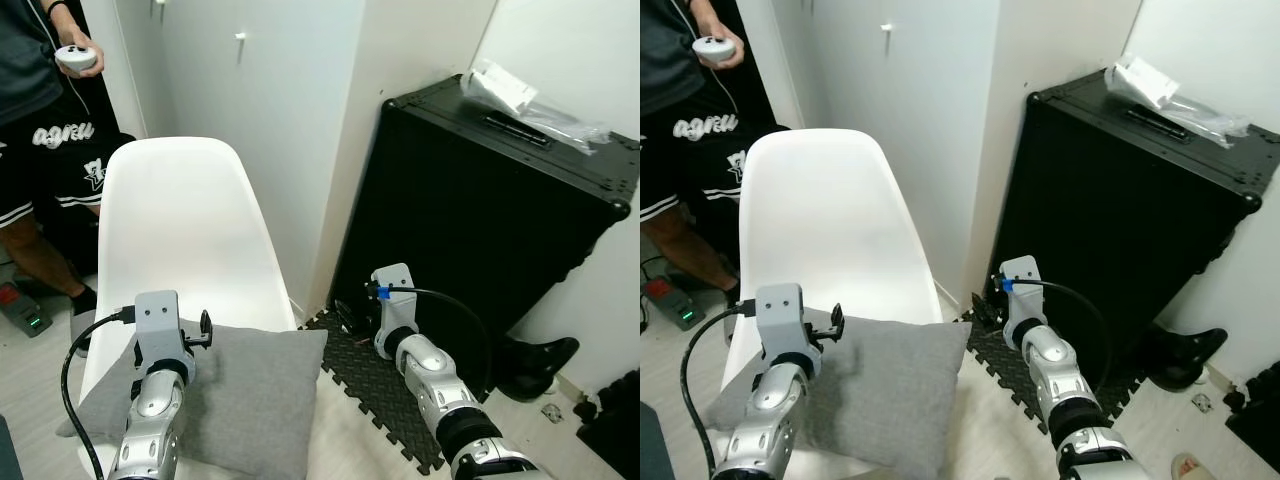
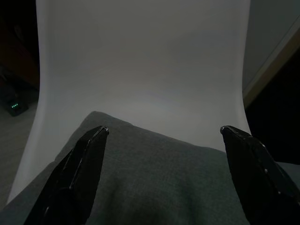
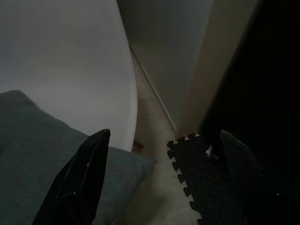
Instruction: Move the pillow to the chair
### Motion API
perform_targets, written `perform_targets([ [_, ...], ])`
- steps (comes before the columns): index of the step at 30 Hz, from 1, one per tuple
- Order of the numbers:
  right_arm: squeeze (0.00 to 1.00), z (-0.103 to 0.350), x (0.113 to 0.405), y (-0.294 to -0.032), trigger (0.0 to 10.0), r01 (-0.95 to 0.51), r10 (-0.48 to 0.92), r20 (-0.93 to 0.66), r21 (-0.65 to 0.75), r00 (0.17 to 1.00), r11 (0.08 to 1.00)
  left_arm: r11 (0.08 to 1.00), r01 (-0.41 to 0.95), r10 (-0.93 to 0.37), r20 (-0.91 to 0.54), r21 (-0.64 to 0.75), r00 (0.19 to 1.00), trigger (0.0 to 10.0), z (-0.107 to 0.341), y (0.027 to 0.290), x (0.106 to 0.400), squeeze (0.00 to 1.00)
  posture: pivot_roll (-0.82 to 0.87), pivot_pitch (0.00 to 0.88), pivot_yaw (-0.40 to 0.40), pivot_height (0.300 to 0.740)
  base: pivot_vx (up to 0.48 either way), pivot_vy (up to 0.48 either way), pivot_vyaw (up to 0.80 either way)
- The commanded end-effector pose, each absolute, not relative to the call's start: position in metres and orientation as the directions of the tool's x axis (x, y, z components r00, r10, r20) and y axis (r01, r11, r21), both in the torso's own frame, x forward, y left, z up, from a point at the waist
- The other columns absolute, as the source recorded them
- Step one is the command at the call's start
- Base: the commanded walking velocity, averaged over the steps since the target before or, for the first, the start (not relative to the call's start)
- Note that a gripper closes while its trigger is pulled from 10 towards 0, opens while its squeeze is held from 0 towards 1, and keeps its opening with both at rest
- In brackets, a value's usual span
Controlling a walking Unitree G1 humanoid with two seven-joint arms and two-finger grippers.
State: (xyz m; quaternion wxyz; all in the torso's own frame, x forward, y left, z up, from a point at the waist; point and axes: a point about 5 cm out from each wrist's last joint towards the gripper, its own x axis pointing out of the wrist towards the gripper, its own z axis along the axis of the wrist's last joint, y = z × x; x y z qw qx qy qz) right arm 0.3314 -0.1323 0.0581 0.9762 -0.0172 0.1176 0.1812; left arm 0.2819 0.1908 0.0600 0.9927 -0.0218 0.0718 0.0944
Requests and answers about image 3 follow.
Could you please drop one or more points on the white plastic chair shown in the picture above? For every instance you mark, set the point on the white plastic chair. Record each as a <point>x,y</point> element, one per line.
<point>65,58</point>

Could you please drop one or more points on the black foam puzzle mat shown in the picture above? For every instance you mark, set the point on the black foam puzzle mat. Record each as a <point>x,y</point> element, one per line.
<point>206,182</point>

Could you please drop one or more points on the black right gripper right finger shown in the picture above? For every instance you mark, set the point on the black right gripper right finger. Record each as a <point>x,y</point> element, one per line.
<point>253,182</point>

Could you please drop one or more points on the black cabinet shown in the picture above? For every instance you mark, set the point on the black cabinet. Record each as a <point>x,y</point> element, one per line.
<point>264,70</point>

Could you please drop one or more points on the small white paper scrap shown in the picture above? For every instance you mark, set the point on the small white paper scrap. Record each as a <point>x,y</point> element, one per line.
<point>209,150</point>

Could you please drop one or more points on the white wardrobe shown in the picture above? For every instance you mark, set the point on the white wardrobe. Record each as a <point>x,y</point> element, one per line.
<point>164,47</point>

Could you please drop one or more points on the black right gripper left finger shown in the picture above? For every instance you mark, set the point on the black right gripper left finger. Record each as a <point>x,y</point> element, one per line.
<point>79,178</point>

